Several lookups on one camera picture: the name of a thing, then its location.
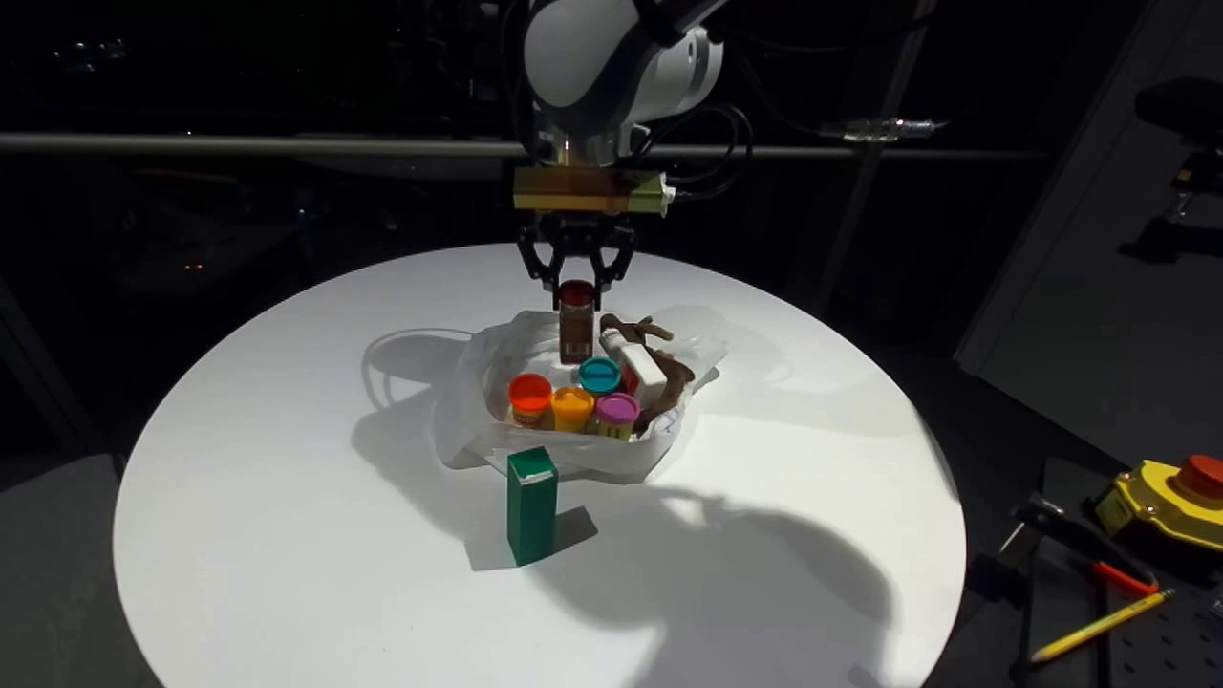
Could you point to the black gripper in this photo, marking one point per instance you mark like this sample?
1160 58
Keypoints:
557 238

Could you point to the white rectangular bottle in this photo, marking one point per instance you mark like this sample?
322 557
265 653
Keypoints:
640 367

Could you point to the teal-lidded play-doh can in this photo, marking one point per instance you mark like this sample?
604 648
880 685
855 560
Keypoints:
598 377

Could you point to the white plastic bag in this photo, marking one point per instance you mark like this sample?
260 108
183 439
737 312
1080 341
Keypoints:
441 399

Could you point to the green rectangular box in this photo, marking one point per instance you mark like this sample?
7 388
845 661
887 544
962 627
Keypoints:
534 506

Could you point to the red-lidded brown spice jar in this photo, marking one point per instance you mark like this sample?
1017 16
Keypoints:
574 320

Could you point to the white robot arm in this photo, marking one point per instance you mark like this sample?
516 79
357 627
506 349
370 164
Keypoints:
598 74

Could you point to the orange-lidded play-doh can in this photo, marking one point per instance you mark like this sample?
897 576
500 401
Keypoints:
528 399

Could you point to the purple-lidded play-doh can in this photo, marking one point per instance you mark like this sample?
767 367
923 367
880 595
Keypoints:
617 415

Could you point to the brown plush toy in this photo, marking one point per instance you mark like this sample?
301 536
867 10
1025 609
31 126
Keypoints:
677 377

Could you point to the metal window railing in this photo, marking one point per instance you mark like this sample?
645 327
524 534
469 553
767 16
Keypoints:
855 136

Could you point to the yellow emergency stop button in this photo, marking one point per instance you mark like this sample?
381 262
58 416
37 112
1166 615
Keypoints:
1174 498

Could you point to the yellow pencil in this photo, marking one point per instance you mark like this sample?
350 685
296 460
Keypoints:
1091 630

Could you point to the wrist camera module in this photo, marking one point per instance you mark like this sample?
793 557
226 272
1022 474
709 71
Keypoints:
574 187

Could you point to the red-handled black tool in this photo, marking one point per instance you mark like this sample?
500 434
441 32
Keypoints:
1088 540

